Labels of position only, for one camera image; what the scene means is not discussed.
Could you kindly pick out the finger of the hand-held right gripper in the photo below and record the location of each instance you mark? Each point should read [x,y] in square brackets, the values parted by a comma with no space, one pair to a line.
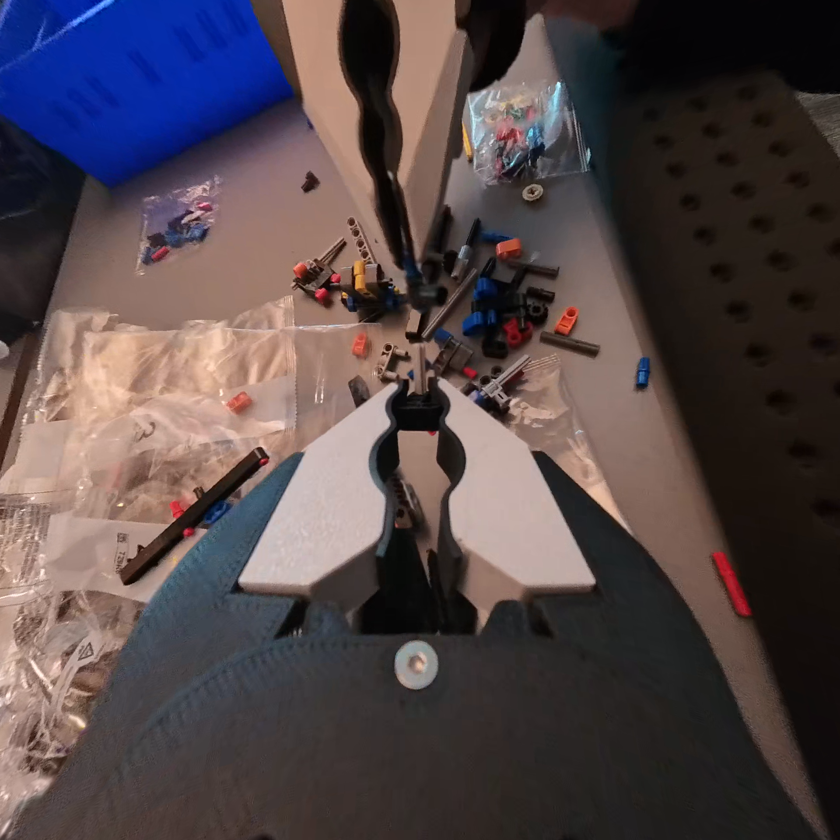
[321,65]
[430,98]

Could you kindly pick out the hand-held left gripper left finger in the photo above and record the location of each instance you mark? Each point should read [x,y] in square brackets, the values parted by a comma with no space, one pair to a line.
[315,525]

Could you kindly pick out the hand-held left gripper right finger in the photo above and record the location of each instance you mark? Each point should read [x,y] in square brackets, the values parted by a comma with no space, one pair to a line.
[518,525]

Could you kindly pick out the long black lego beam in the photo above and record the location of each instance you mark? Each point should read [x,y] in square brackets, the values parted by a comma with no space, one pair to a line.
[436,243]

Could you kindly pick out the black lego connector blue pin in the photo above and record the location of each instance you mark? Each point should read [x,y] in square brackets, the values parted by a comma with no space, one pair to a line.
[420,289]

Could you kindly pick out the yellow grey lego assembly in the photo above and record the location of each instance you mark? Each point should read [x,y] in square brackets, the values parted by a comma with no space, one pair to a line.
[367,282]

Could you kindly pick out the black blue lego frame assembly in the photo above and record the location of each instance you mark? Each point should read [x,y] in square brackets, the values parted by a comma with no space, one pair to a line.
[492,315]

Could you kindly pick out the person's right forearm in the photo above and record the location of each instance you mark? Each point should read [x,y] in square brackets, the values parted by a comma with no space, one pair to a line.
[722,39]

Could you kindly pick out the long yellow lego axle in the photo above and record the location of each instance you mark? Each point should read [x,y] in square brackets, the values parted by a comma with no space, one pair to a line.
[466,141]

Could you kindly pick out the bag red blue lego pieces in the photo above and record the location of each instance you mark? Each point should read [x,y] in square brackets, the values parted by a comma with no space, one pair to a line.
[525,131]

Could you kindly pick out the small black lego piece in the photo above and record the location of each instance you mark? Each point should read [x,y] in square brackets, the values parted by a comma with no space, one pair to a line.
[310,182]

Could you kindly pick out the black lego beam red pins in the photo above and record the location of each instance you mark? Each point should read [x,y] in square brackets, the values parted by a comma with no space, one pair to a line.
[190,518]

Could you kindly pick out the tan lego bush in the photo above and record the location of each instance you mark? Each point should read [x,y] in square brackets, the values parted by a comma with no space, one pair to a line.
[533,191]

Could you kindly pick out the orange lego connector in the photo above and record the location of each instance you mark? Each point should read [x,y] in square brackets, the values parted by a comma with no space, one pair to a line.
[507,248]
[359,344]
[565,320]
[239,401]

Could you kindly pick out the grey lego connector block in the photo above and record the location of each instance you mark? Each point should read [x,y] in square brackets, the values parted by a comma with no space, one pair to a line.
[453,354]

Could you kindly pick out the light grey lego connector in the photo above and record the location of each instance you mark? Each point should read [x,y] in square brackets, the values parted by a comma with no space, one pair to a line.
[392,354]

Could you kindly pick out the dark grey lego axle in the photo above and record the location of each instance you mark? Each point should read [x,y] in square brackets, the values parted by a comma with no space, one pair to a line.
[569,343]
[538,269]

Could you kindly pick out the light grey lego axle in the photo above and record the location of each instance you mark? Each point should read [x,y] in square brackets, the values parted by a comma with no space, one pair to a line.
[451,302]

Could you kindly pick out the black lego gear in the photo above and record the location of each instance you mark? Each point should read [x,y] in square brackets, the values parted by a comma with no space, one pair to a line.
[538,313]

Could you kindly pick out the small black red lego assembly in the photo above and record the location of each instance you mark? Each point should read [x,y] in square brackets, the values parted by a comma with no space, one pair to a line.
[312,279]

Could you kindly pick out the small bag blue lego pieces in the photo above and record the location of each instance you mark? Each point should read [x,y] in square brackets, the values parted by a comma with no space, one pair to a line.
[177,229]

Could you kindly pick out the red lego pin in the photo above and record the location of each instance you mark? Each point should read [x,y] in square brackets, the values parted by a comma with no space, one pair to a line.
[732,584]

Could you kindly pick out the short black lego pin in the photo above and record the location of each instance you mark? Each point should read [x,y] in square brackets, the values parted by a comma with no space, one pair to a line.
[539,294]

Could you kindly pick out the blue plastic bin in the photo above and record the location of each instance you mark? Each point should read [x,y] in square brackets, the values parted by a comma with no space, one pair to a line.
[131,79]

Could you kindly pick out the pile of clear plastic bags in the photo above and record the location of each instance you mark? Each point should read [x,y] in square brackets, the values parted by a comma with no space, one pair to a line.
[164,394]

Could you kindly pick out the dark perforated board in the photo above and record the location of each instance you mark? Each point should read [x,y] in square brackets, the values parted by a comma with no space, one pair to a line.
[754,328]

